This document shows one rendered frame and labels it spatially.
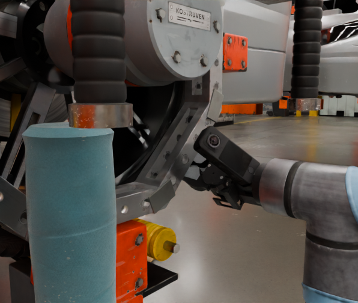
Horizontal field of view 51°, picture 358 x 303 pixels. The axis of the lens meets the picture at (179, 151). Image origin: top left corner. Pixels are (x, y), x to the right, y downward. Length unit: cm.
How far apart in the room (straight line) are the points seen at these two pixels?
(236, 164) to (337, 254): 20
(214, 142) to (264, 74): 60
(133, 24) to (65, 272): 25
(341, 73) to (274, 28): 171
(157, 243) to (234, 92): 53
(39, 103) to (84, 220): 27
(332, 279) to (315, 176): 14
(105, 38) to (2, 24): 34
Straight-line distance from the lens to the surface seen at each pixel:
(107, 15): 26
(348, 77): 292
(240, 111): 466
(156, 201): 62
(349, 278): 60
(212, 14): 47
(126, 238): 58
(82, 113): 25
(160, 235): 66
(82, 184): 37
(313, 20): 54
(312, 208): 58
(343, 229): 57
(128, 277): 61
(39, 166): 37
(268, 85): 120
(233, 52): 77
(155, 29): 40
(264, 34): 118
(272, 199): 60
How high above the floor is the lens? 77
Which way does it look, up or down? 9 degrees down
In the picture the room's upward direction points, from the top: straight up
